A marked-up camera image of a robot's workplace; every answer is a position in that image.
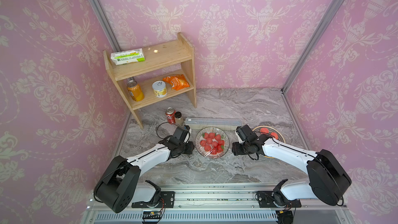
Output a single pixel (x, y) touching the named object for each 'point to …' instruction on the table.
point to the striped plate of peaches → (280, 138)
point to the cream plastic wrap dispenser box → (198, 123)
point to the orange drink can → (135, 90)
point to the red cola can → (170, 113)
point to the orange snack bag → (178, 82)
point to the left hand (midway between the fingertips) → (193, 147)
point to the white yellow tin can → (159, 88)
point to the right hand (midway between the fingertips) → (236, 149)
